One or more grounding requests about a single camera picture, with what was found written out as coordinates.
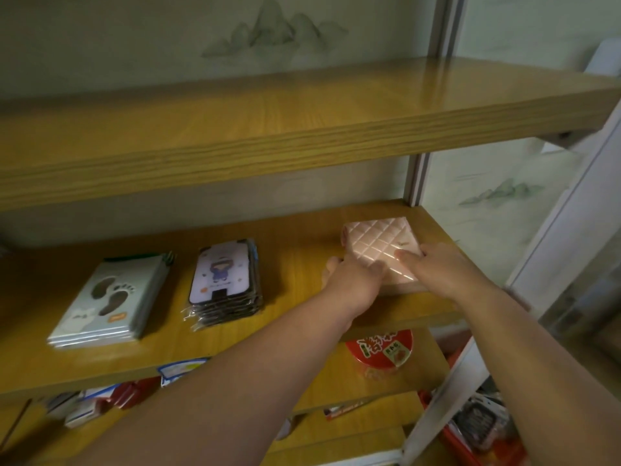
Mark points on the red round tub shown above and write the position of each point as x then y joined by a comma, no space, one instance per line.
383,349

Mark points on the dark snack packet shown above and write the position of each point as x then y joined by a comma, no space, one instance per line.
480,422

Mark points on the person's right hand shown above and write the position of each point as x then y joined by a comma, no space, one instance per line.
441,271

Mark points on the red plastic basket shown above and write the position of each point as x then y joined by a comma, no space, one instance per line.
466,441

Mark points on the flat striped packet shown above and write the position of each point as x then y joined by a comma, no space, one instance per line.
347,410

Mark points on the person's left forearm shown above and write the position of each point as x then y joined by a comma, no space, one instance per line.
218,397

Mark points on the white round cup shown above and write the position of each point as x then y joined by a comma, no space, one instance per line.
284,429

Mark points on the blue yellow price label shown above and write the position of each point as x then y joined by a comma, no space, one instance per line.
179,369

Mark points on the metal shelf post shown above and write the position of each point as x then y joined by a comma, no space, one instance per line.
422,174
533,266

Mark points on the person's right forearm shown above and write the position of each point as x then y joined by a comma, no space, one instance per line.
543,383

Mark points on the white paper note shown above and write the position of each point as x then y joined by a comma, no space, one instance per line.
604,58

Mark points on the person's left hand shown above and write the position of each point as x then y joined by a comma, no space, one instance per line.
354,283

